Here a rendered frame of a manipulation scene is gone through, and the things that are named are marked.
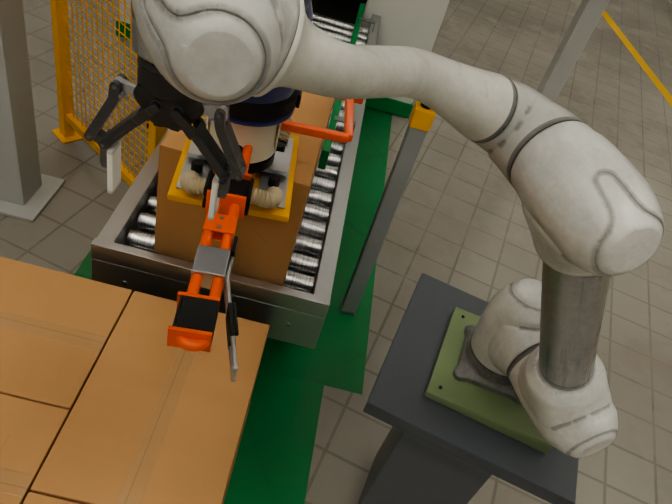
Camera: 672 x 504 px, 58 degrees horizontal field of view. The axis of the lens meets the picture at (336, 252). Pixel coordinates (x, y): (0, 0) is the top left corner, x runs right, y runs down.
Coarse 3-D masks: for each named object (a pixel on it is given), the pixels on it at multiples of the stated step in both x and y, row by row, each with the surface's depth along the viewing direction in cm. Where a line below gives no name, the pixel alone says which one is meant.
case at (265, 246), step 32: (320, 96) 195; (160, 160) 160; (160, 192) 167; (160, 224) 175; (192, 224) 173; (256, 224) 170; (288, 224) 168; (192, 256) 181; (256, 256) 178; (288, 256) 176
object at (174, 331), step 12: (180, 300) 105; (192, 300) 106; (204, 300) 106; (216, 300) 107; (180, 312) 104; (192, 312) 104; (204, 312) 105; (216, 312) 105; (180, 324) 102; (192, 324) 102; (204, 324) 103; (168, 336) 102; (192, 336) 102; (204, 336) 102
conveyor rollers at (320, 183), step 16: (320, 16) 344; (336, 32) 338; (352, 32) 338; (336, 128) 265; (336, 144) 251; (336, 160) 244; (320, 192) 225; (320, 208) 218; (144, 224) 194; (304, 224) 210; (320, 224) 212; (128, 240) 187; (144, 240) 187; (304, 240) 204; (320, 240) 206; (304, 256) 198; (288, 272) 191; (304, 288) 191
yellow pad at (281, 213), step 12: (288, 144) 165; (288, 168) 158; (264, 180) 152; (276, 180) 150; (288, 180) 155; (288, 192) 152; (252, 204) 146; (288, 204) 149; (264, 216) 146; (276, 216) 146; (288, 216) 146
